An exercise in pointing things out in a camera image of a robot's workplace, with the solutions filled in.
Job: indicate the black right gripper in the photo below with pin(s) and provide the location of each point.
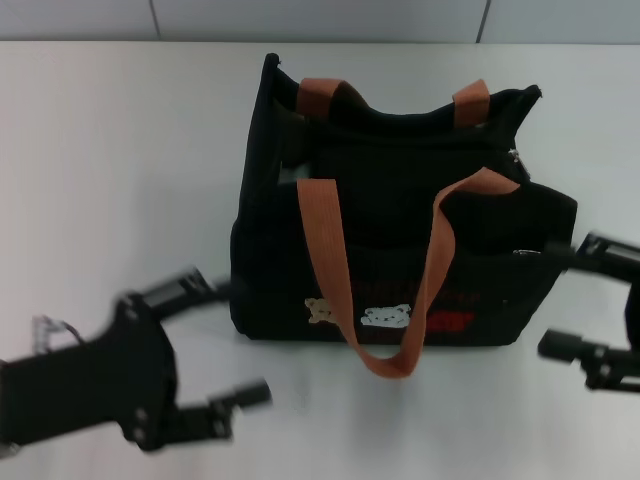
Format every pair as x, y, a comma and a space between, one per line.
634, 315

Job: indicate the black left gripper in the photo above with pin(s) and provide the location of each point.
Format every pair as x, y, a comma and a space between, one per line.
90, 380

